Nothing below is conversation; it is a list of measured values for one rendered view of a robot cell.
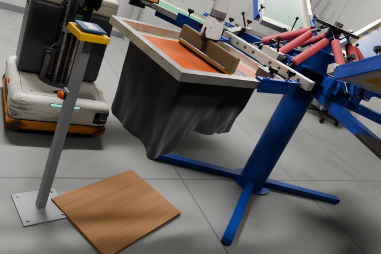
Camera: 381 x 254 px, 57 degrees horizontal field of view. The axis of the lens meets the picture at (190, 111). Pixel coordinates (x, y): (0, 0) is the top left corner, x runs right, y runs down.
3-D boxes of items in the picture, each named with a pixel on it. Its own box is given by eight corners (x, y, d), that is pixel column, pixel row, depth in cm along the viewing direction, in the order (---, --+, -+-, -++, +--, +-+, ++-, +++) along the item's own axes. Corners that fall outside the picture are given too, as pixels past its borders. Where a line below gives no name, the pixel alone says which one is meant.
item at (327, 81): (327, 106, 195) (339, 88, 190) (234, 47, 244) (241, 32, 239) (380, 109, 251) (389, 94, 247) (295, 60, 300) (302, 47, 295)
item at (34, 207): (23, 227, 163) (74, 35, 128) (11, 195, 177) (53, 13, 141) (68, 217, 179) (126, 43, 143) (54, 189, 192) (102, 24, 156)
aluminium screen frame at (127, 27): (178, 81, 128) (182, 72, 127) (108, 22, 165) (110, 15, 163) (291, 92, 183) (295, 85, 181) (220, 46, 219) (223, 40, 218)
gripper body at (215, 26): (219, 15, 170) (211, 37, 174) (204, 11, 163) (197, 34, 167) (230, 19, 165) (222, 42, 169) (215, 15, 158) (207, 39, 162)
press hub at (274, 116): (253, 203, 256) (354, 29, 205) (217, 168, 281) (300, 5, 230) (282, 194, 283) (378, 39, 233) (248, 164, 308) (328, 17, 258)
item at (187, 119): (153, 160, 156) (189, 76, 140) (149, 155, 158) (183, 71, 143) (222, 153, 188) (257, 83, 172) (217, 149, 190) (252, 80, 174)
